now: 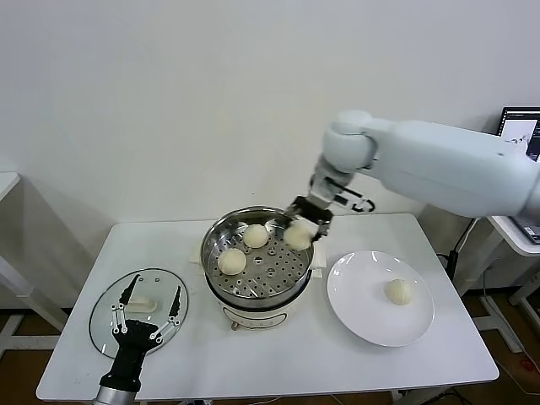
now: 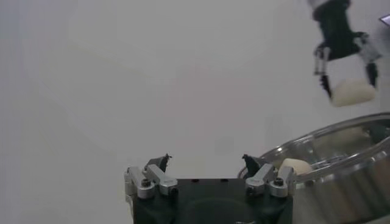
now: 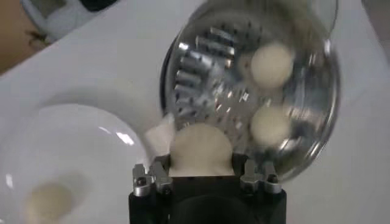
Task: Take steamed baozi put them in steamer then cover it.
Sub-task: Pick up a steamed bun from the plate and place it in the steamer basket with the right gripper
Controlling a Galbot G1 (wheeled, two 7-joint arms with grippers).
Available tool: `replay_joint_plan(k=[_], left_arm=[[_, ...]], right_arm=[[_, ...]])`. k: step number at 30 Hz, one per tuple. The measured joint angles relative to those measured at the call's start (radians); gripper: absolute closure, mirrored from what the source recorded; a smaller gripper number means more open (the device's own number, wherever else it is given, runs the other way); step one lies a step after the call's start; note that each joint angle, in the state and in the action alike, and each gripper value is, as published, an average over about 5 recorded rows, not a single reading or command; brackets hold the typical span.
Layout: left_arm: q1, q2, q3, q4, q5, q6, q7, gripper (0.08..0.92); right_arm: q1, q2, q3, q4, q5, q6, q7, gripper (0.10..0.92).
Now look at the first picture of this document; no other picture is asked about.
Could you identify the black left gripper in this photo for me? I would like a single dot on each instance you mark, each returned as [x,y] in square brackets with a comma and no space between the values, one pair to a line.
[135,343]

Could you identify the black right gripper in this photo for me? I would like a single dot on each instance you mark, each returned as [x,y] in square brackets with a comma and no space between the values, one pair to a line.
[314,210]

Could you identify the white steamed baozi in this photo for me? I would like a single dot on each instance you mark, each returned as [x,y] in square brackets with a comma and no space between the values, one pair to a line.
[397,292]
[255,235]
[297,235]
[232,261]

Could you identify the round glass pot lid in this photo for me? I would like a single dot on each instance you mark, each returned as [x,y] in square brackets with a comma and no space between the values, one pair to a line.
[164,282]

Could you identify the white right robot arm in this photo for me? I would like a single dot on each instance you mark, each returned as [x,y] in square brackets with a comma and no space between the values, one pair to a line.
[443,169]

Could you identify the stainless steel steamer basket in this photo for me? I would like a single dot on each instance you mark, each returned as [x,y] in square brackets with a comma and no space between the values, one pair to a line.
[270,274]

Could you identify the stainless steel steamer pot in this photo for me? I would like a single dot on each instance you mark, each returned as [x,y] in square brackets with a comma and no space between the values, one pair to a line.
[253,314]

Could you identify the white round plate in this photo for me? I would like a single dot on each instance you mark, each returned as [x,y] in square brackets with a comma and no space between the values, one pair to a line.
[358,304]

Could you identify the white empty side table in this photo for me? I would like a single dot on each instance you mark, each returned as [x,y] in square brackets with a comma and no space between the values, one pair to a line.
[8,183]

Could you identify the white laptop side table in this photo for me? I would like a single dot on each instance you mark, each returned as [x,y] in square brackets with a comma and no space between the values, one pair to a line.
[512,236]

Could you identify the grey open laptop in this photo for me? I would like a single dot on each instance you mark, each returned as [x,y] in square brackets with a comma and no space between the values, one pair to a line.
[519,122]

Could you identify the small red floor object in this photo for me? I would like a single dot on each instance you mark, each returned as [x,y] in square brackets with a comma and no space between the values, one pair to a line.
[527,363]

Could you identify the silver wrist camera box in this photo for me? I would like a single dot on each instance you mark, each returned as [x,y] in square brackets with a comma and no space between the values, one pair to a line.
[327,185]

